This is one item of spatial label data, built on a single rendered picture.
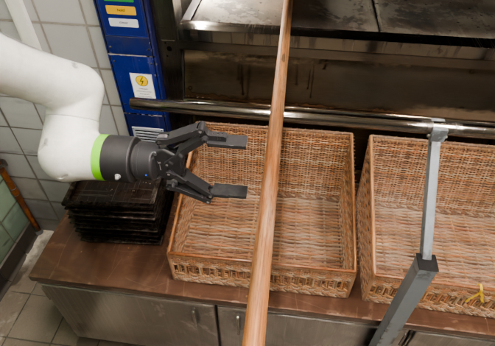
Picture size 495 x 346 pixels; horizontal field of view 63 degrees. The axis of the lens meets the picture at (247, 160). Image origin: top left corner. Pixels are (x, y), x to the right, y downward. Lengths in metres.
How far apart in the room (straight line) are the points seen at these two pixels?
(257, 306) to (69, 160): 0.44
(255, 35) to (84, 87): 0.60
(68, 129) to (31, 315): 1.42
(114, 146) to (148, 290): 0.66
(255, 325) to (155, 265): 0.84
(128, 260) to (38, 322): 0.78
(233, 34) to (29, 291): 1.54
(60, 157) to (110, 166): 0.09
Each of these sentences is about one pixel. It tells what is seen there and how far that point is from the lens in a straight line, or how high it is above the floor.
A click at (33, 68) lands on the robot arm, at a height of 1.39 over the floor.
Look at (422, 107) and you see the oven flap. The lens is 1.40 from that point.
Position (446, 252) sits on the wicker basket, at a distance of 1.52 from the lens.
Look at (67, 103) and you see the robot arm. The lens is 0.82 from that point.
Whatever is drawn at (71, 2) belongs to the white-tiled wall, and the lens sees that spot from 1.40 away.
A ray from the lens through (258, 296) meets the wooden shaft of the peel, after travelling 0.60.
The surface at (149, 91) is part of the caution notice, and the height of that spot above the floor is 0.96.
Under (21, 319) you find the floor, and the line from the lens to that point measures 2.15.
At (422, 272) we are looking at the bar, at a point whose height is 0.94.
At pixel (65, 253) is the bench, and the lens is 1.51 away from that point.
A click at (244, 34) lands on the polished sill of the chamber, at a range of 1.26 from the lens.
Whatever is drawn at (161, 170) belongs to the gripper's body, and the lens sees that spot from 0.80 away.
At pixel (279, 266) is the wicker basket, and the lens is 1.19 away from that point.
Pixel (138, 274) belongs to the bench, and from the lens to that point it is 1.38.
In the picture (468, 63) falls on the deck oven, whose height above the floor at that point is 1.13.
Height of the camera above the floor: 1.74
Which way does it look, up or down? 44 degrees down
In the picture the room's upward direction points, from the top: straight up
